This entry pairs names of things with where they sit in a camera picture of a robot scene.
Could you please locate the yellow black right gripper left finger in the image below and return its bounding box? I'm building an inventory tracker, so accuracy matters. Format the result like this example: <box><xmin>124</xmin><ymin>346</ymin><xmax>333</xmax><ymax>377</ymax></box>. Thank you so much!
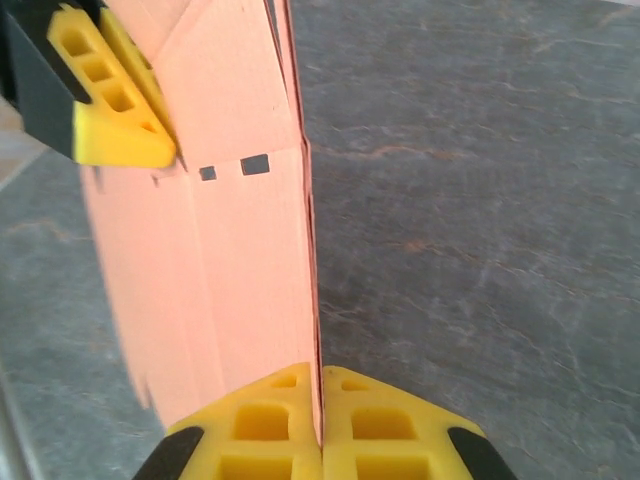
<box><xmin>132</xmin><ymin>362</ymin><xmax>324</xmax><ymax>480</ymax></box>

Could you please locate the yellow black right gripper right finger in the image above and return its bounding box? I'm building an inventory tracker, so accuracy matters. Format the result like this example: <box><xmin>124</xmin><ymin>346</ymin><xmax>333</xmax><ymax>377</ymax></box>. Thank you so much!
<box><xmin>322</xmin><ymin>365</ymin><xmax>516</xmax><ymax>480</ymax></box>

